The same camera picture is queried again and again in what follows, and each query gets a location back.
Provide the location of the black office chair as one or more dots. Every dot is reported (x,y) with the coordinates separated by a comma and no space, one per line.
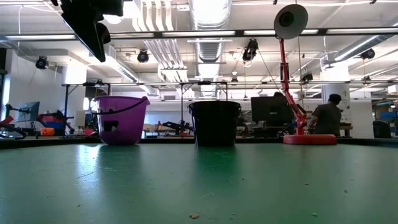
(381,130)

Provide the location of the black plastic bucket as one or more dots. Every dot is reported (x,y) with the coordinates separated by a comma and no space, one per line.
(214,124)

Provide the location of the wooden background desk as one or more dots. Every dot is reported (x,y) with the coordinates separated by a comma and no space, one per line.
(346,127)

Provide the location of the person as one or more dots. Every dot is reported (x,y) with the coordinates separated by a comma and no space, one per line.
(278,94)
(328,118)

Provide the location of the red desk lamp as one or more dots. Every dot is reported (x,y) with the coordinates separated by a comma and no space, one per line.
(309,139)

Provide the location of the small pale crumb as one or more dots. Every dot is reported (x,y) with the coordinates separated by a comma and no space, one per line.
(194,215)

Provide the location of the silver air duct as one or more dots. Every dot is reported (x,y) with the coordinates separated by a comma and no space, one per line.
(210,49)

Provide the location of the black background frame stand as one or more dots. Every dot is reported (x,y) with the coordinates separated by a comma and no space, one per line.
(66,109)

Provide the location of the small computer monitor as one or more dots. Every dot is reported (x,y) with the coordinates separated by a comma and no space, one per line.
(28,111)

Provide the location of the red storage bin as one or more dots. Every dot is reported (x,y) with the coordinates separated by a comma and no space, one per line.
(49,119)

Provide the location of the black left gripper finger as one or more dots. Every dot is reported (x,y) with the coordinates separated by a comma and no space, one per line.
(90,37)
(104,32)

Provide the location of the black ceiling camera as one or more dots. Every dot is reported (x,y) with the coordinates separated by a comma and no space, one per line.
(307,77)
(367,53)
(250,51)
(42,63)
(143,56)

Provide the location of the large black monitor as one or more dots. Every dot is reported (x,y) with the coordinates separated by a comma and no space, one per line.
(272,109)

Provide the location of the black background robot arm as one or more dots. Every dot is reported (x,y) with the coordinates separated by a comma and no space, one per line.
(177,126)

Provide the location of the purple face-printed plastic bucket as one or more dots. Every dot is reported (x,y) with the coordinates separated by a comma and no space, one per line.
(124,127)

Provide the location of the white round column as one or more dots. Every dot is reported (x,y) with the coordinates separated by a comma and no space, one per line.
(342,90)

